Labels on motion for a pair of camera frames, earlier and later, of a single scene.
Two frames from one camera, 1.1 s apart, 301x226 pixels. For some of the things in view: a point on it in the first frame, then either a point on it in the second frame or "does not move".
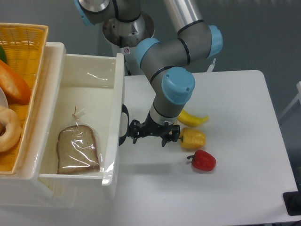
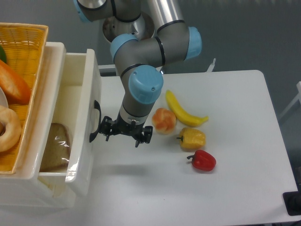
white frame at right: x=298 y=97 does not move
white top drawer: x=92 y=93 → x=73 y=129
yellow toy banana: x=191 y=120 does not move
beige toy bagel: x=11 y=136 does not move
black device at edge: x=292 y=200 does not move
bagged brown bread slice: x=76 y=146 → x=57 y=156
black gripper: x=150 y=127 → x=120 y=126
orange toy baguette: x=17 y=89 does not move
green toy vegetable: x=3 y=55 does not move
